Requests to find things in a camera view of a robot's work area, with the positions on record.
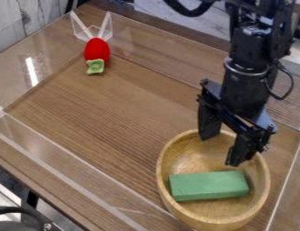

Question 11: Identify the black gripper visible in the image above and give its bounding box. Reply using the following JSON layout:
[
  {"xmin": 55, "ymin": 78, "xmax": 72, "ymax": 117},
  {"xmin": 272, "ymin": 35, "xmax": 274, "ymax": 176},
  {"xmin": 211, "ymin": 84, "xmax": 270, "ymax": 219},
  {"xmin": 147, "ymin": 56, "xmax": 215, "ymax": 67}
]
[{"xmin": 198, "ymin": 58, "xmax": 278, "ymax": 167}]

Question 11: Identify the clear acrylic tray wall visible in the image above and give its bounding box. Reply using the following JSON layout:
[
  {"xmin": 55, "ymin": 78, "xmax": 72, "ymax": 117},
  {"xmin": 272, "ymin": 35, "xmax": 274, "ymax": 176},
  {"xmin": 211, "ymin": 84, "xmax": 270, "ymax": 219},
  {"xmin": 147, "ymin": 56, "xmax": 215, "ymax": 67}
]
[{"xmin": 0, "ymin": 107, "xmax": 191, "ymax": 231}]

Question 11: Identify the red strawberry toy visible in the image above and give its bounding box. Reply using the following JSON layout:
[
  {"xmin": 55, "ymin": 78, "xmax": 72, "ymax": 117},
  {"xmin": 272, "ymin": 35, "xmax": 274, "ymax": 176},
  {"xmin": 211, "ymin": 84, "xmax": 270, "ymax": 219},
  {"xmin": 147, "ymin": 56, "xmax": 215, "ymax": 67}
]
[{"xmin": 83, "ymin": 38, "xmax": 111, "ymax": 75}]

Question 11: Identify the clear acrylic corner bracket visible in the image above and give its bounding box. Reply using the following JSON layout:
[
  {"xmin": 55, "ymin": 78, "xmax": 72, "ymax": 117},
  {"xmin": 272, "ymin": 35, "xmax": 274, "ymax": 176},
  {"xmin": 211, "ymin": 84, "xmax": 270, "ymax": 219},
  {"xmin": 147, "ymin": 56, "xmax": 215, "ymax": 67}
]
[{"xmin": 68, "ymin": 12, "xmax": 113, "ymax": 42}]

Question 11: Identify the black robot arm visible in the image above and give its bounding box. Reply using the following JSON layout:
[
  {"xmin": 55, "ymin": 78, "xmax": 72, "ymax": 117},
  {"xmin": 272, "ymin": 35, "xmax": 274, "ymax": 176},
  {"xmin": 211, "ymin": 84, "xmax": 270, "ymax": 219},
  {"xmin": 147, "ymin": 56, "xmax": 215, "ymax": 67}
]
[{"xmin": 163, "ymin": 0, "xmax": 296, "ymax": 166}]

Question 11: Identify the black cable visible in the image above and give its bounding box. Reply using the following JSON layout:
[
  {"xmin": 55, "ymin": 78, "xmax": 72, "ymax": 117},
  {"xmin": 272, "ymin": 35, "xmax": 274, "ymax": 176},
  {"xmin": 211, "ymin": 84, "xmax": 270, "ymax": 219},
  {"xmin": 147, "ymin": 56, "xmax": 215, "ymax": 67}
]
[{"xmin": 0, "ymin": 207, "xmax": 47, "ymax": 231}]

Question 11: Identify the brown wooden bowl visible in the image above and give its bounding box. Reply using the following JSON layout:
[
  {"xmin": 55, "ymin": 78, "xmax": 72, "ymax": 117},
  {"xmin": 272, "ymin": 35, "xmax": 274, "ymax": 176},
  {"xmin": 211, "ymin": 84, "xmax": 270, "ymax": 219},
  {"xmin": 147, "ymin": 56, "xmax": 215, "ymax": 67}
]
[{"xmin": 157, "ymin": 130, "xmax": 270, "ymax": 231}]

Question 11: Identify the green rectangular block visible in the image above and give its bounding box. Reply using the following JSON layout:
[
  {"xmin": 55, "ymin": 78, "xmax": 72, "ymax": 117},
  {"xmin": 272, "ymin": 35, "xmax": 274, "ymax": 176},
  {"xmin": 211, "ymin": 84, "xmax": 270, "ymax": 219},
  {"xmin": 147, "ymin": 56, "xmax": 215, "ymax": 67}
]
[{"xmin": 169, "ymin": 171, "xmax": 249, "ymax": 201}]

